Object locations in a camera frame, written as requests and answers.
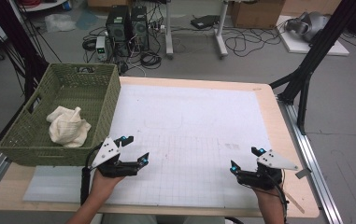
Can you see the clear plastic bag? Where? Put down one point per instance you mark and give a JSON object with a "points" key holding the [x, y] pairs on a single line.
{"points": [[59, 23]]}

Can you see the black metal stand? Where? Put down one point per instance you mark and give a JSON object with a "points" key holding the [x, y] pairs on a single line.
{"points": [[316, 53]]}

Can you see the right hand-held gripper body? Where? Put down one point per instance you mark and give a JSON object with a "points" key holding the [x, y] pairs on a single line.
{"points": [[275, 161]]}

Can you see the person's grey pants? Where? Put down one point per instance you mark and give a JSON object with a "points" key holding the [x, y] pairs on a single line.
{"points": [[166, 219]]}

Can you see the cream cloth with egg print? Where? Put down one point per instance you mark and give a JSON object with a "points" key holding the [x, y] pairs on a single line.
{"points": [[68, 127]]}

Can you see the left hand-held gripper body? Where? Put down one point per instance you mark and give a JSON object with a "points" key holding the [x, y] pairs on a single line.
{"points": [[105, 152]]}

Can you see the small grey power supply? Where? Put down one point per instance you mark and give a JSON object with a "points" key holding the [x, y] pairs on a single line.
{"points": [[101, 48]]}

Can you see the person's left hand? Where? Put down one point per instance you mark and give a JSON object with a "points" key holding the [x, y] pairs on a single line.
{"points": [[102, 186]]}

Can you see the person's right hand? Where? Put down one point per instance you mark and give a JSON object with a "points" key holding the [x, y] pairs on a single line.
{"points": [[267, 196]]}

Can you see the grey tape piece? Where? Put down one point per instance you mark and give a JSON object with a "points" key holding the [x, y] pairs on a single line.
{"points": [[303, 173]]}

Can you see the slim black computer tower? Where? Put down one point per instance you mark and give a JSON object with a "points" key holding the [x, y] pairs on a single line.
{"points": [[139, 28]]}

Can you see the large black computer tower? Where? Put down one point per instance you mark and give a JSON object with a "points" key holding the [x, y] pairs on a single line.
{"points": [[118, 28]]}

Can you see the white grid mat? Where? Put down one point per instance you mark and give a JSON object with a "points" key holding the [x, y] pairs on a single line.
{"points": [[182, 118]]}

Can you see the long aluminium rail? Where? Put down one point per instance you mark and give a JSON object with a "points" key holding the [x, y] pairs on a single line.
{"points": [[312, 168]]}

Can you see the flat black box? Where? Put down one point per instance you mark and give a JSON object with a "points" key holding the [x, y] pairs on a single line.
{"points": [[205, 21]]}

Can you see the green woven basket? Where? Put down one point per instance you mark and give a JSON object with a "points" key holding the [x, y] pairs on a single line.
{"points": [[73, 93]]}

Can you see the white desk frame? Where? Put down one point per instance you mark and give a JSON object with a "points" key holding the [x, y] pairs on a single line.
{"points": [[220, 40]]}

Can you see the brown cardboard box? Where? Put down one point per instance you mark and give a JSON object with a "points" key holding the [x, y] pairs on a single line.
{"points": [[256, 14]]}

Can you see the grey rounded device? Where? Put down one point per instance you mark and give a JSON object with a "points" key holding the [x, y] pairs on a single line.
{"points": [[312, 25]]}

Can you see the white floor board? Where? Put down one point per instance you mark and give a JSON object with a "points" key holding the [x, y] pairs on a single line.
{"points": [[297, 46]]}

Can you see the round white table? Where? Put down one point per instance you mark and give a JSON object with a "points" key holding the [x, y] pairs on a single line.
{"points": [[46, 5]]}

